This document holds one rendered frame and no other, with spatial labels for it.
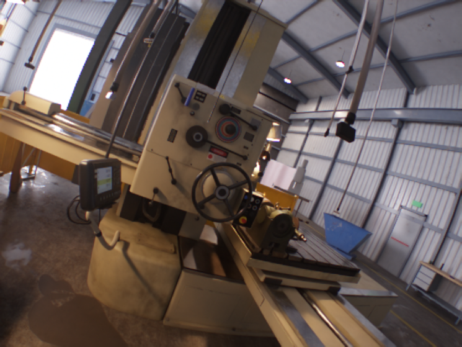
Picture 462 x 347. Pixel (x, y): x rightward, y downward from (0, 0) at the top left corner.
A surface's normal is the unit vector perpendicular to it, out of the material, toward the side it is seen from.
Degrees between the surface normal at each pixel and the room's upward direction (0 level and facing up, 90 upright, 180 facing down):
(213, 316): 90
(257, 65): 90
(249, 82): 90
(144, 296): 90
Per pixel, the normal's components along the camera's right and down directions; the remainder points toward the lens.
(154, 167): 0.25, 0.18
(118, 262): 0.03, 0.10
